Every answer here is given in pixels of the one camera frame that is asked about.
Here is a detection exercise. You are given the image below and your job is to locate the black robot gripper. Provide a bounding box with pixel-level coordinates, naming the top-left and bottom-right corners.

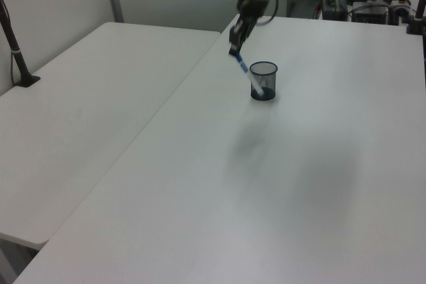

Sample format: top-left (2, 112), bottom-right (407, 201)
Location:
top-left (228, 0), bottom-right (270, 58)

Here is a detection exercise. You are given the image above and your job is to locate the blue and white marker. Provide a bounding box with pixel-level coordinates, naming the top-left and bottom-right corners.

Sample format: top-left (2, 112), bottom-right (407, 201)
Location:
top-left (234, 53), bottom-right (266, 99)

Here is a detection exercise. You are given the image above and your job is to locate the black mesh pen cup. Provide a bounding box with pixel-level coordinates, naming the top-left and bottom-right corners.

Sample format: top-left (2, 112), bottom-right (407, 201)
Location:
top-left (248, 61), bottom-right (278, 102)

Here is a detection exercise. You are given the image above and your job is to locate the dark device with green part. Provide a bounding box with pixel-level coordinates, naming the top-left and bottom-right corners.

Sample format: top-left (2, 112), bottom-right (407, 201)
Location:
top-left (319, 0), bottom-right (347, 21)

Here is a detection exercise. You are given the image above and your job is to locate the black electronics box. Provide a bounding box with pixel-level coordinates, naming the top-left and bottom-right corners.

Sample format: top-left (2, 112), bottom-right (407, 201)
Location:
top-left (351, 1), bottom-right (391, 25)

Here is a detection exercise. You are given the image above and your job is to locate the white folding side table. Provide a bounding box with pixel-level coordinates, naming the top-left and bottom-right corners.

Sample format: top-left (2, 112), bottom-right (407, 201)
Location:
top-left (0, 21), bottom-right (222, 284)

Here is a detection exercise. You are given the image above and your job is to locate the black clamped camera pole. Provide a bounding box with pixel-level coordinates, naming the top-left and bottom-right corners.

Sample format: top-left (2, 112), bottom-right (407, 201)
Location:
top-left (404, 0), bottom-right (426, 36)

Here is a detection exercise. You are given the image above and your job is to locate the black camera stand with base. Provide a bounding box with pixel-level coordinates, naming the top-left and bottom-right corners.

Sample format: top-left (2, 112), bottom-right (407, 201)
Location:
top-left (0, 0), bottom-right (42, 89)

